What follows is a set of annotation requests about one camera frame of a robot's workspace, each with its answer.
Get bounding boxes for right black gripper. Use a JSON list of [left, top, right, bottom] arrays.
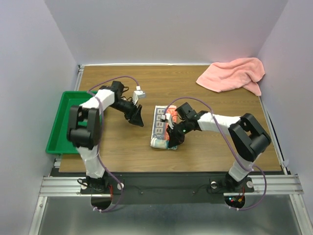
[[166, 119, 191, 148]]

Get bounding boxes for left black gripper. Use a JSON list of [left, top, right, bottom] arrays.
[[110, 98, 144, 127]]

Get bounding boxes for rabbit print towel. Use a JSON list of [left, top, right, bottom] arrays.
[[150, 106, 177, 150]]

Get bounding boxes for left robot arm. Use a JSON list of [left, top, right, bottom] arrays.
[[67, 81, 146, 193]]

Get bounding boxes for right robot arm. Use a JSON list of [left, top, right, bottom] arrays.
[[161, 102, 271, 191]]

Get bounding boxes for green plastic tray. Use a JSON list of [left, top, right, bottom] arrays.
[[45, 91, 107, 155]]

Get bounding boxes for pink towel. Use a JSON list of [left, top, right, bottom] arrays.
[[196, 57, 265, 96]]

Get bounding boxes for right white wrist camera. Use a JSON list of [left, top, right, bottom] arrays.
[[160, 113, 174, 129]]

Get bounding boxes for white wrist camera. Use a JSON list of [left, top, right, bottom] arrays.
[[132, 86, 146, 105], [160, 113, 174, 129]]

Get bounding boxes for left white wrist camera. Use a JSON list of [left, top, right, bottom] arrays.
[[132, 86, 146, 105]]

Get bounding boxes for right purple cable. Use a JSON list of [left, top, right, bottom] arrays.
[[161, 97, 268, 212]]

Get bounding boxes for purple cable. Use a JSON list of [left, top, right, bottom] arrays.
[[161, 97, 268, 212], [87, 75, 142, 213]]

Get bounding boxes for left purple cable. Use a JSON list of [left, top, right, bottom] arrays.
[[87, 75, 142, 213]]

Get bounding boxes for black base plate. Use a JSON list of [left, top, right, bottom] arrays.
[[77, 172, 254, 207]]

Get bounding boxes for aluminium frame rail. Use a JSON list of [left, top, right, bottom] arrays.
[[29, 65, 310, 235]]

